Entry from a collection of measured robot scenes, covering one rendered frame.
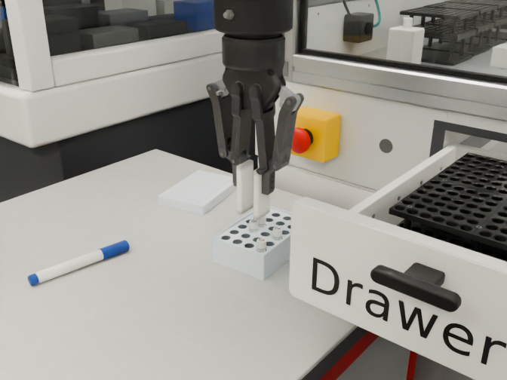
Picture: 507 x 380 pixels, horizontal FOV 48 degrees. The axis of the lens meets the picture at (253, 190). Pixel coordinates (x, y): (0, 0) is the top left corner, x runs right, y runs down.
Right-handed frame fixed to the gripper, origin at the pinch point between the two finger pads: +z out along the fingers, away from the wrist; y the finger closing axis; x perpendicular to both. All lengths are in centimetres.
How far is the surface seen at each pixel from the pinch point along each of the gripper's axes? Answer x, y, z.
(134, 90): -26, 48, -1
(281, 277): 3.4, -6.6, 9.5
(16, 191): -11, 73, 23
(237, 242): 3.3, 0.4, 6.5
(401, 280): 18.2, -26.8, -5.6
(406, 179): -5.9, -18.3, -3.9
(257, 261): 5.3, -4.2, 6.9
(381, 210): 0.3, -17.9, -2.1
